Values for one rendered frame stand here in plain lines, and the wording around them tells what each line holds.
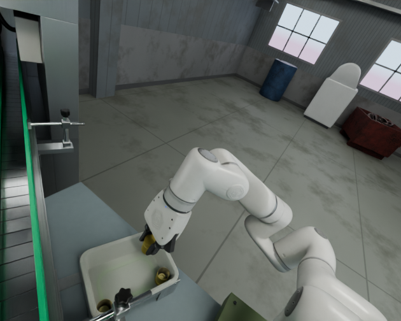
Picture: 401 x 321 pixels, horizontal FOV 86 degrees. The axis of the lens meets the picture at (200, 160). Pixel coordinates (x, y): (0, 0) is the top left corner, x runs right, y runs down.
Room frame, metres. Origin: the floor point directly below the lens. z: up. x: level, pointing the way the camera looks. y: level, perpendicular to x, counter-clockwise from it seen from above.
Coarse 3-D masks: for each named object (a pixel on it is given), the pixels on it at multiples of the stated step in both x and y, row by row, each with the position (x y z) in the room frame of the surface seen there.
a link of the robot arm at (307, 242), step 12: (300, 228) 0.49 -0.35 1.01; (312, 228) 0.49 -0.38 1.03; (288, 240) 0.46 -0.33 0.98; (300, 240) 0.45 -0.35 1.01; (312, 240) 0.44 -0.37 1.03; (324, 240) 0.45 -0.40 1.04; (288, 252) 0.43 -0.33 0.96; (300, 252) 0.43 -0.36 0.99; (312, 252) 0.41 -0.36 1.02; (324, 252) 0.41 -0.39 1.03; (288, 264) 0.41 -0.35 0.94
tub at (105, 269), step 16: (128, 240) 0.36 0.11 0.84; (96, 256) 0.29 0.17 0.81; (112, 256) 0.32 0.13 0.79; (128, 256) 0.35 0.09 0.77; (144, 256) 0.37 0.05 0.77; (160, 256) 0.37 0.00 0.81; (96, 272) 0.27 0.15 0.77; (112, 272) 0.29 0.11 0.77; (128, 272) 0.31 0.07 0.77; (144, 272) 0.32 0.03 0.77; (176, 272) 0.32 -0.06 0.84; (96, 288) 0.24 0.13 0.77; (112, 288) 0.25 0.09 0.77; (128, 288) 0.27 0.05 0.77; (144, 288) 0.28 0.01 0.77; (160, 288) 0.27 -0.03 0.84; (96, 304) 0.21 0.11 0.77
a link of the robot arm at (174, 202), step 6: (168, 186) 0.35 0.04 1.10; (168, 192) 0.34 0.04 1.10; (168, 198) 0.33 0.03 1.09; (174, 198) 0.33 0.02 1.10; (174, 204) 0.32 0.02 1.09; (180, 204) 0.32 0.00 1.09; (186, 204) 0.33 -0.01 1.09; (192, 204) 0.34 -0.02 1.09; (180, 210) 0.32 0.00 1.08; (186, 210) 0.33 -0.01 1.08
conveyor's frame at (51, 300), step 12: (24, 72) 0.97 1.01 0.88; (24, 84) 0.86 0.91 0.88; (36, 144) 0.53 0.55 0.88; (36, 156) 0.48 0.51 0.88; (36, 168) 0.44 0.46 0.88; (36, 180) 0.40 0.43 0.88; (36, 192) 0.36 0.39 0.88; (48, 240) 0.26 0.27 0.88; (48, 252) 0.23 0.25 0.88; (48, 264) 0.21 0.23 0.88; (48, 276) 0.19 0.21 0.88; (48, 288) 0.17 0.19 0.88; (48, 300) 0.15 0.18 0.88; (48, 312) 0.13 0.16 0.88
